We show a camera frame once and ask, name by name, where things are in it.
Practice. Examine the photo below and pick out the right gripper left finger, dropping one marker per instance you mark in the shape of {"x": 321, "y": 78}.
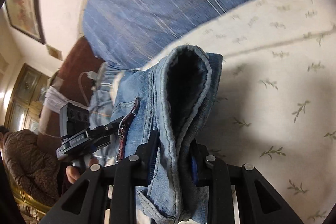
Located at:
{"x": 107, "y": 188}

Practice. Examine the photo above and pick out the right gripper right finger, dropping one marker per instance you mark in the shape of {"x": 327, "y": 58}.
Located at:
{"x": 258, "y": 201}

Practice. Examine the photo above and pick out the blue denim jeans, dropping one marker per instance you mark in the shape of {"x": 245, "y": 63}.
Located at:
{"x": 175, "y": 97}

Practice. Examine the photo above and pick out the person's left hand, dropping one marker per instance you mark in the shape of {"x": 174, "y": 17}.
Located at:
{"x": 73, "y": 173}

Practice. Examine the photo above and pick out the blue patterned bed sheet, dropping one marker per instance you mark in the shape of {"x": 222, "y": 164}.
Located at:
{"x": 101, "y": 107}

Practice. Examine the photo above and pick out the lilac cloth on headboard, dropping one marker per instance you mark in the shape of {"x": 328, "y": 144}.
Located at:
{"x": 54, "y": 100}

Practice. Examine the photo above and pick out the person in brown jacket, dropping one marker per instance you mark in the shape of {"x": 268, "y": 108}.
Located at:
{"x": 39, "y": 174}

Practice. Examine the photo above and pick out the wooden cabinet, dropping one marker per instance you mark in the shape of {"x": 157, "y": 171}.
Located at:
{"x": 26, "y": 101}

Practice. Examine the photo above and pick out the dark red headboard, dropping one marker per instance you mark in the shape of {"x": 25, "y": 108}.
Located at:
{"x": 71, "y": 81}

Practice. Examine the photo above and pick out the cream leaf-print blanket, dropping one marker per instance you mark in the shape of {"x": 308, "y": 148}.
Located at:
{"x": 275, "y": 106}

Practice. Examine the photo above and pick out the framed horse painting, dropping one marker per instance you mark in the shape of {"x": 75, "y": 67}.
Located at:
{"x": 25, "y": 16}

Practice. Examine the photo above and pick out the small framed wall picture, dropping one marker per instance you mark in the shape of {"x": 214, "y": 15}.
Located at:
{"x": 54, "y": 52}

